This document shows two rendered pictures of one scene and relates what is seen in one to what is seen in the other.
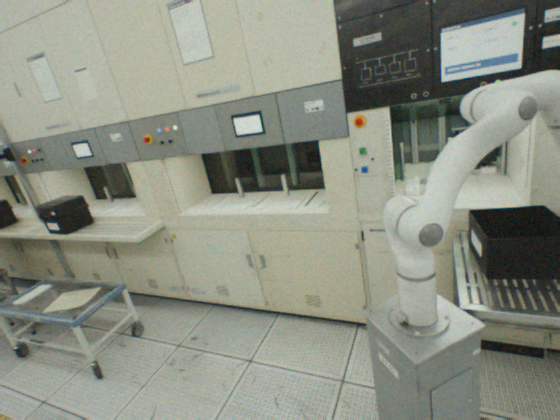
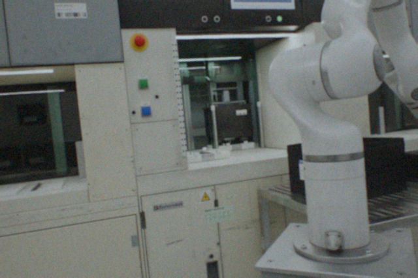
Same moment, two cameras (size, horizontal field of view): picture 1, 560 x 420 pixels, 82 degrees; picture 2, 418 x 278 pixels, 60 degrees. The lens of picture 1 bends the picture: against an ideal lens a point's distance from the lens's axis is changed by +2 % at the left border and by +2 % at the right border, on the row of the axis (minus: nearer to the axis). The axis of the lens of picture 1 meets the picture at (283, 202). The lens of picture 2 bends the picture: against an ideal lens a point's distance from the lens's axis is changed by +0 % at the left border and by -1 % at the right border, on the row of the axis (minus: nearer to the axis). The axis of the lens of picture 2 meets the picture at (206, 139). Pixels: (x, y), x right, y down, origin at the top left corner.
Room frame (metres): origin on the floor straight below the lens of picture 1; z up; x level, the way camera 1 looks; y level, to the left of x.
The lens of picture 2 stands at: (0.53, 0.33, 1.05)
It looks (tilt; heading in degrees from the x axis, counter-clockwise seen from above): 3 degrees down; 315
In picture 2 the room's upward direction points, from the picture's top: 5 degrees counter-clockwise
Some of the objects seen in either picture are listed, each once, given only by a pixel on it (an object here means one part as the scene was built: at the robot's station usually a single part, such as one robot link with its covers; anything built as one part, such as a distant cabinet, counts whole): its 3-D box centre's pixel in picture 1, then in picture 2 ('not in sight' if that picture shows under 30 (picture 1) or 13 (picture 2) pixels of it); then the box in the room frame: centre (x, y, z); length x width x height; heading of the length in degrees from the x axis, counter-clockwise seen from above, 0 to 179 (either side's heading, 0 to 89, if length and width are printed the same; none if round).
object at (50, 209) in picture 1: (65, 214); not in sight; (2.64, 1.81, 0.93); 0.30 x 0.28 x 0.26; 60
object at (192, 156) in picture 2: (425, 185); (201, 154); (1.76, -0.84, 0.89); 0.22 x 0.21 x 0.04; 153
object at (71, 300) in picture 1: (72, 298); not in sight; (2.03, 1.60, 0.47); 0.31 x 0.23 x 0.02; 84
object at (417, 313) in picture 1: (417, 294); (336, 201); (0.89, -0.38, 0.85); 0.19 x 0.19 x 0.18
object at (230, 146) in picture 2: (473, 166); (230, 145); (1.93, -1.22, 0.89); 0.22 x 0.21 x 0.04; 153
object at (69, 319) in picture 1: (73, 319); not in sight; (2.14, 1.75, 0.24); 0.97 x 0.52 x 0.48; 65
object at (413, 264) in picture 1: (408, 234); (313, 102); (0.92, -0.37, 1.07); 0.19 x 0.12 x 0.24; 3
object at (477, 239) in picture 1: (516, 240); (344, 166); (1.09, -0.87, 0.85); 0.28 x 0.28 x 0.17; 71
